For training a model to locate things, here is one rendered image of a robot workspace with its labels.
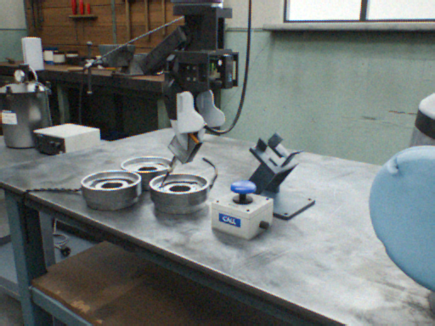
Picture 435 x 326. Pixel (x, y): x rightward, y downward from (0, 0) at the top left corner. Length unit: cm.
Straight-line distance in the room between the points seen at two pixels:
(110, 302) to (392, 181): 73
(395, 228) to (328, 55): 198
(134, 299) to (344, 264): 51
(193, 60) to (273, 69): 185
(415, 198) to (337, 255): 30
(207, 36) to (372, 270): 38
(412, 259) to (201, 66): 39
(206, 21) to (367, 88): 169
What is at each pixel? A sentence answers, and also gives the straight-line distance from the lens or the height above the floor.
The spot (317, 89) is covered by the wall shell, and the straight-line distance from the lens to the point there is 233.
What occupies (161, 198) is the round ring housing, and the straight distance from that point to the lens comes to 71.
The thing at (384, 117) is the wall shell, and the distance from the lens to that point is 223.
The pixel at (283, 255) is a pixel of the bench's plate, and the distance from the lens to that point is 60.
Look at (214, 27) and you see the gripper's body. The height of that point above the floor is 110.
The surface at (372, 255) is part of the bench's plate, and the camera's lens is 64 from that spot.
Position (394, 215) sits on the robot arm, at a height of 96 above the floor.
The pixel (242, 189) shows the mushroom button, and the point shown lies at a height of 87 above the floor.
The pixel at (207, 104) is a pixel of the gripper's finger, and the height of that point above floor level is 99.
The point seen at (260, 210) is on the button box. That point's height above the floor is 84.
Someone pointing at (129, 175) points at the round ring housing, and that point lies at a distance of 82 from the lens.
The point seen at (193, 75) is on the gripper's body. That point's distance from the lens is 62.
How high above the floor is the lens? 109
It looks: 17 degrees down
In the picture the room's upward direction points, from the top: 1 degrees clockwise
